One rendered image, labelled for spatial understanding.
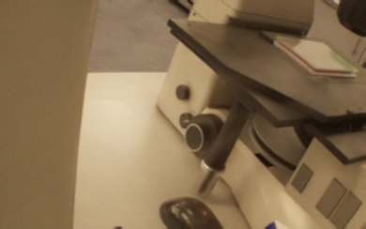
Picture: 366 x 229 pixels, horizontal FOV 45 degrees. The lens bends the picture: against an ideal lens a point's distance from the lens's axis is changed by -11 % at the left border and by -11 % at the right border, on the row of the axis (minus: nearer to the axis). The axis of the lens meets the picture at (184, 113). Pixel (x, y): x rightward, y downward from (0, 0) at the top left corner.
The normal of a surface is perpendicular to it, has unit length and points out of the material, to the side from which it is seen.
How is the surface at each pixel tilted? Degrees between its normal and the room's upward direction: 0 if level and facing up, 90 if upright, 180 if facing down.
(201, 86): 90
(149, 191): 0
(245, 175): 90
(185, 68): 90
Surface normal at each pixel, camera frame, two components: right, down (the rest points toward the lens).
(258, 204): -0.80, -0.22
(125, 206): 0.34, -0.81
